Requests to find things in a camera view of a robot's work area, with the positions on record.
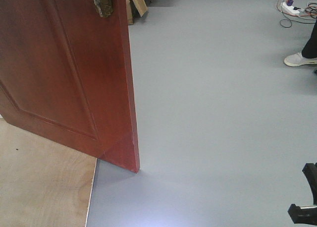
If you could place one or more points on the brown wooden door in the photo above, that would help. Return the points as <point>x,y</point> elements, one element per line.
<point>66,75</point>

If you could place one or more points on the cardboard box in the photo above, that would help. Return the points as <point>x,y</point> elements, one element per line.
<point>135,8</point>

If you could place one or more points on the plywood base board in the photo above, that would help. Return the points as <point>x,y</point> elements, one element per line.
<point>42,183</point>

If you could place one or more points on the person's right white shoe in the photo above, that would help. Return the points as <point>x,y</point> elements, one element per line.
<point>297,59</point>

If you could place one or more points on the white power strip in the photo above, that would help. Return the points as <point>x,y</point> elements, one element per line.
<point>289,9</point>

